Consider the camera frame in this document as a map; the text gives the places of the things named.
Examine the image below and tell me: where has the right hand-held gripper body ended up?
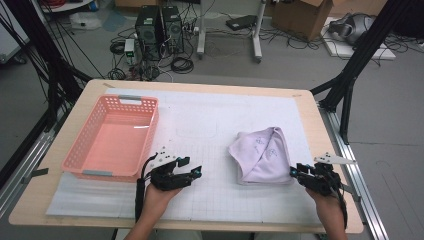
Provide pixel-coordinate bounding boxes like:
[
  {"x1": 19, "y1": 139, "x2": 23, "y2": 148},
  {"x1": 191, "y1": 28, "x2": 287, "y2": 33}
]
[{"x1": 296, "y1": 152, "x2": 357, "y2": 197}]

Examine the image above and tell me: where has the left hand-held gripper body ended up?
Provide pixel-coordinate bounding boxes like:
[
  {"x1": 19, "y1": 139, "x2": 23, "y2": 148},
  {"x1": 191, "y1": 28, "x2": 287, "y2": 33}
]
[{"x1": 146, "y1": 146, "x2": 196, "y2": 192}]

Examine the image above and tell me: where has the lilac butterfly print towel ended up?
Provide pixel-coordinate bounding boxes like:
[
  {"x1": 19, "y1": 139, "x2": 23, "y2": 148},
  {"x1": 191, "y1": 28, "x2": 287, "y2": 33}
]
[{"x1": 228, "y1": 126, "x2": 296, "y2": 187}]

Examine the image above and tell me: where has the person's left hand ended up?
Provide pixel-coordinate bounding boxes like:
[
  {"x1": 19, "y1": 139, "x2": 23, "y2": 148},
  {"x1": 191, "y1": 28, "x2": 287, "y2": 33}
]
[{"x1": 143, "y1": 183, "x2": 183, "y2": 223}]

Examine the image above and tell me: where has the person's right hand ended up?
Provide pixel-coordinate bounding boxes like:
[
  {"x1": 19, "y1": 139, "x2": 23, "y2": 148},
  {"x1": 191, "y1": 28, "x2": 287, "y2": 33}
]
[{"x1": 305, "y1": 188, "x2": 346, "y2": 222}]

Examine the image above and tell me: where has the pink plastic basket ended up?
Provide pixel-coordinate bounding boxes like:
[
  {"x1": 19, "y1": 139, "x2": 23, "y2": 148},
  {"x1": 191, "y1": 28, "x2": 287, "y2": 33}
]
[{"x1": 60, "y1": 94, "x2": 160, "y2": 184}]

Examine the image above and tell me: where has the white power adapter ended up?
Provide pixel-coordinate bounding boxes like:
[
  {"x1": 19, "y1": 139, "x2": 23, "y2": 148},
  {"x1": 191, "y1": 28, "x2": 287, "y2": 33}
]
[{"x1": 123, "y1": 38, "x2": 136, "y2": 65}]

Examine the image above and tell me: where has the black computer tower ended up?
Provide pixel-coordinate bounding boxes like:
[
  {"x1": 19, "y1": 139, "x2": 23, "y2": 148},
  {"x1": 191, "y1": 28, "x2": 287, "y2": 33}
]
[
  {"x1": 134, "y1": 4, "x2": 164, "y2": 62},
  {"x1": 161, "y1": 5, "x2": 185, "y2": 55}
]

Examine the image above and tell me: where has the white foam board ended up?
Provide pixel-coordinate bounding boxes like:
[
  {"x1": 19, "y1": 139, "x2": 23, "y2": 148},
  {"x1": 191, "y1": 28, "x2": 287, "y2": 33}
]
[{"x1": 321, "y1": 16, "x2": 398, "y2": 61}]

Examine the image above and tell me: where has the grey plastic shell device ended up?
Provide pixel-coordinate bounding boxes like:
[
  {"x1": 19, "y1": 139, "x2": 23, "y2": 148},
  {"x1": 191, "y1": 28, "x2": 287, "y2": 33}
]
[{"x1": 328, "y1": 12, "x2": 378, "y2": 46}]

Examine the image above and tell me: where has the open cardboard box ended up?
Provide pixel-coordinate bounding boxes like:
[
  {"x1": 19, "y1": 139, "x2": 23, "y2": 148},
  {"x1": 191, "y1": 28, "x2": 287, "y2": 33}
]
[{"x1": 270, "y1": 0, "x2": 338, "y2": 42}]

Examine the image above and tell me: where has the flat black device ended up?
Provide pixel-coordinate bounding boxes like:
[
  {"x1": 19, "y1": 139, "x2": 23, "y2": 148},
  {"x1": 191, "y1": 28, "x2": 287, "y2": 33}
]
[{"x1": 225, "y1": 14, "x2": 259, "y2": 32}]

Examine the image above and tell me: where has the large cardboard box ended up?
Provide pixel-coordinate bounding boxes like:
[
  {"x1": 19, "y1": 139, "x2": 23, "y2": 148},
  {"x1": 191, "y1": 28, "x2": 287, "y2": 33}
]
[{"x1": 329, "y1": 0, "x2": 390, "y2": 17}]

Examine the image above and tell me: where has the clear plastic bag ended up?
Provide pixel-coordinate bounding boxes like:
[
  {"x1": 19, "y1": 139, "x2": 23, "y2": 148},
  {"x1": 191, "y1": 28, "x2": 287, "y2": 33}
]
[{"x1": 69, "y1": 11, "x2": 103, "y2": 31}]

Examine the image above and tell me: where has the round white table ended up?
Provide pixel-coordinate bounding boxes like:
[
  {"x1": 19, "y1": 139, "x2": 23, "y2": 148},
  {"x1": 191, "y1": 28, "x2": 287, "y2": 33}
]
[{"x1": 39, "y1": 0, "x2": 98, "y2": 14}]

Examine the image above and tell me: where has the white cabinet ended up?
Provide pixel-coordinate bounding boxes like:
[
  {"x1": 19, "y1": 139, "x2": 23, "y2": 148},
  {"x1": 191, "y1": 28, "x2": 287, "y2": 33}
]
[{"x1": 0, "y1": 13, "x2": 30, "y2": 65}]

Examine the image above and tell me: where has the black rail bracket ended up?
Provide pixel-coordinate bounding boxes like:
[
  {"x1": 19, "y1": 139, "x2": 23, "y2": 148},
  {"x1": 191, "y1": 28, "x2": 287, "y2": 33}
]
[
  {"x1": 20, "y1": 167, "x2": 50, "y2": 185},
  {"x1": 339, "y1": 183, "x2": 362, "y2": 203}
]

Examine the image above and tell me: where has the aluminium rail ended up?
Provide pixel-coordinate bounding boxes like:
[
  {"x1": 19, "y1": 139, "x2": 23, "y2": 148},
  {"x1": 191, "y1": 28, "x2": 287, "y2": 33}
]
[
  {"x1": 319, "y1": 106, "x2": 390, "y2": 240},
  {"x1": 0, "y1": 128, "x2": 56, "y2": 218}
]

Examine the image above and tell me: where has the coiled black cable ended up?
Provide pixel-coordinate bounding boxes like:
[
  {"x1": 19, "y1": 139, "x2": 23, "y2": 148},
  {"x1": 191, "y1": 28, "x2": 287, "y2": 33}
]
[
  {"x1": 170, "y1": 56, "x2": 195, "y2": 75},
  {"x1": 109, "y1": 41, "x2": 126, "y2": 56},
  {"x1": 107, "y1": 67, "x2": 128, "y2": 81}
]

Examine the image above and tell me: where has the black metal frame stand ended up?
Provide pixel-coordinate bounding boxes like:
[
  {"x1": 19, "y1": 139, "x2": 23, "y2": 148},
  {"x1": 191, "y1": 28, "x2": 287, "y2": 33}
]
[
  {"x1": 0, "y1": 0, "x2": 93, "y2": 188},
  {"x1": 309, "y1": 0, "x2": 424, "y2": 145}
]

